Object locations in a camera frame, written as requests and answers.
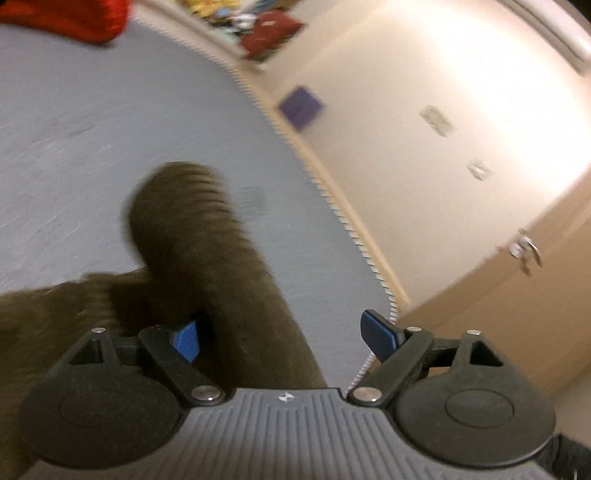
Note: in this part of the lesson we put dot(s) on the colourful clutter pile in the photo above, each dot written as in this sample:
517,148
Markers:
231,11

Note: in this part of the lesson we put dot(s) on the dark red cloth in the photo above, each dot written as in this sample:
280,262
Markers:
270,32

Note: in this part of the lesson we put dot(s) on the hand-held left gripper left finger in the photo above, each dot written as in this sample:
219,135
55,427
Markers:
187,340

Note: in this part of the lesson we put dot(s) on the purple box by wall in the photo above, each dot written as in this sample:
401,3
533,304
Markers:
300,107

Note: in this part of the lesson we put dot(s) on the red blanket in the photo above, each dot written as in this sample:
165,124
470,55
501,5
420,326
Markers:
64,16

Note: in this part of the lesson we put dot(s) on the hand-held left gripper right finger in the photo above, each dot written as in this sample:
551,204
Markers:
378,333

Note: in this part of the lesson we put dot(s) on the wall outlet plate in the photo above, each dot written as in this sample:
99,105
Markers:
436,121
479,170

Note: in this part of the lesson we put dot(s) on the beige door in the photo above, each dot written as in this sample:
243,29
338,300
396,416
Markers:
498,314

